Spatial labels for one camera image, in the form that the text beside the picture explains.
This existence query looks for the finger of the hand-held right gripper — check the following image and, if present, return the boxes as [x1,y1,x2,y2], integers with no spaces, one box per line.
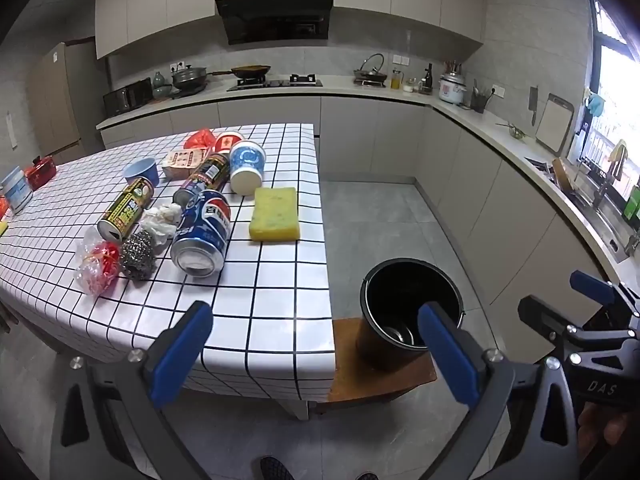
[571,270,640,333]
[518,296,571,343]

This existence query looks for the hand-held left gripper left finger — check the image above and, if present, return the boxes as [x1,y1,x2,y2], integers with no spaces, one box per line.
[50,301,216,480]

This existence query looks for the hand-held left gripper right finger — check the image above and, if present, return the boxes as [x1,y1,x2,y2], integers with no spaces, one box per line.
[418,301,582,480]

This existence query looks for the black bucket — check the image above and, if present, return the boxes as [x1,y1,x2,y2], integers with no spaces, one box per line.
[356,258,466,361]

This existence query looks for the black yellow drink can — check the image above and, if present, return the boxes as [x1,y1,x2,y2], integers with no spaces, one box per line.
[96,176,156,242]
[173,152,231,207]

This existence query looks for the blue white paper cup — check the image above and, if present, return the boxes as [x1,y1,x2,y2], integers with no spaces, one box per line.
[228,141,266,196]

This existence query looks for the red paper cup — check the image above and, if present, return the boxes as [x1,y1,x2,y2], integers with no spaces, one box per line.
[213,130,244,153]

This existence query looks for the person's right hand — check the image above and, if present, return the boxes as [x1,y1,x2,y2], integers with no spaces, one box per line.
[577,402,636,443]

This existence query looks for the steel sink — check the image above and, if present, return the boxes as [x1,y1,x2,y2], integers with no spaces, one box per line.
[565,180,631,263]

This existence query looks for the white grid tablecloth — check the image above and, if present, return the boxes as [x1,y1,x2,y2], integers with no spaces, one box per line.
[0,123,336,403]

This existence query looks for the wooden stool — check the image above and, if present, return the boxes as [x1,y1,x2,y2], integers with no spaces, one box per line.
[327,317,438,403]

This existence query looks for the metal faucet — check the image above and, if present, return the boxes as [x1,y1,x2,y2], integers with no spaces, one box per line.
[592,140,628,211]

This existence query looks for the steel wool scrubber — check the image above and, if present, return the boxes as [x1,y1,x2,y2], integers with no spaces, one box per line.
[120,230,157,280]

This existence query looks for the clear wrapper with red print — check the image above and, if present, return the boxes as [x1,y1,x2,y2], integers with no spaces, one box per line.
[74,237,123,296]

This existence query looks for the blue soda can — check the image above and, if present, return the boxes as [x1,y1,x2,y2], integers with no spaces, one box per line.
[170,189,232,277]

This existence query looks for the crumpled white tissue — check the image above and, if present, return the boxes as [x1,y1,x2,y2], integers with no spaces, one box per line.
[138,202,183,247]

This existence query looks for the person's black shoe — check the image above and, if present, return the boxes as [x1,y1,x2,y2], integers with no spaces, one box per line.
[260,455,296,480]

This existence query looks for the grey cutting board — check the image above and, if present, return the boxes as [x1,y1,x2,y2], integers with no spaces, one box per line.
[535,93,575,156]

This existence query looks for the yellow sponge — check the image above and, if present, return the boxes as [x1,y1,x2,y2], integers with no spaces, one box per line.
[248,186,301,242]

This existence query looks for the metal strainer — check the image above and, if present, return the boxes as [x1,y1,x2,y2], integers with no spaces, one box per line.
[495,121,528,140]

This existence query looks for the blue rubber glove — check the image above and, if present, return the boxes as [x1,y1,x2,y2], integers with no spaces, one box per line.
[582,91,606,117]

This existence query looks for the small blue bowl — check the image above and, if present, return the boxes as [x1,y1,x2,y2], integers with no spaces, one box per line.
[123,158,160,187]

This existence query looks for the beige snack box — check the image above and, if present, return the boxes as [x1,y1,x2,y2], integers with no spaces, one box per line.
[160,147,213,180]

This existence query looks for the kitchen window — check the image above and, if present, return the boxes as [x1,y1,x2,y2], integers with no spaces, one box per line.
[575,0,640,201]

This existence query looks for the black utensil holder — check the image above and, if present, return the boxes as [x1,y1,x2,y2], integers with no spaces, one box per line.
[470,80,493,114]

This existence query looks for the red plastic bag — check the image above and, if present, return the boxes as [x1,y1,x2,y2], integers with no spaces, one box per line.
[183,129,217,150]

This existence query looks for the grey base cabinets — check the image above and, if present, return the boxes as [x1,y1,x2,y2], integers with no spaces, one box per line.
[97,95,621,346]

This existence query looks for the blue white box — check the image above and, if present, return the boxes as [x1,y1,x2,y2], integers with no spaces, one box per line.
[0,166,33,216]

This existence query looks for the red tin box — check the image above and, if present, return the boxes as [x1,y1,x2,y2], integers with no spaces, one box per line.
[25,155,57,191]

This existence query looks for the white rice cooker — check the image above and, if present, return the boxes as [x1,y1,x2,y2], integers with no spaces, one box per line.
[438,71,468,107]

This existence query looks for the black microwave oven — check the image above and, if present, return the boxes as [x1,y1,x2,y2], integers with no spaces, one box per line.
[102,78,153,118]

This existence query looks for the black pot with lid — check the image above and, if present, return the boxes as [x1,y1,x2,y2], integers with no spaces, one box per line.
[171,65,208,92]

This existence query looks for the tall brown cabinet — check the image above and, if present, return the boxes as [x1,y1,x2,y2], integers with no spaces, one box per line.
[27,42,83,158]

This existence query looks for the black gas stove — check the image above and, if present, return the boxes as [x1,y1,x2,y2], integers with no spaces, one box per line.
[226,74,323,92]

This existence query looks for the frying pan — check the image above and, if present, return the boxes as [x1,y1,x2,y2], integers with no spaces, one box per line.
[207,64,272,81]

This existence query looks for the black range hood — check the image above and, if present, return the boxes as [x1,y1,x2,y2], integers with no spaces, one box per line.
[215,0,335,46]

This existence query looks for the beige wall cabinets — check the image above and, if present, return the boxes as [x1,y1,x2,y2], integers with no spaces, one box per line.
[94,0,486,60]

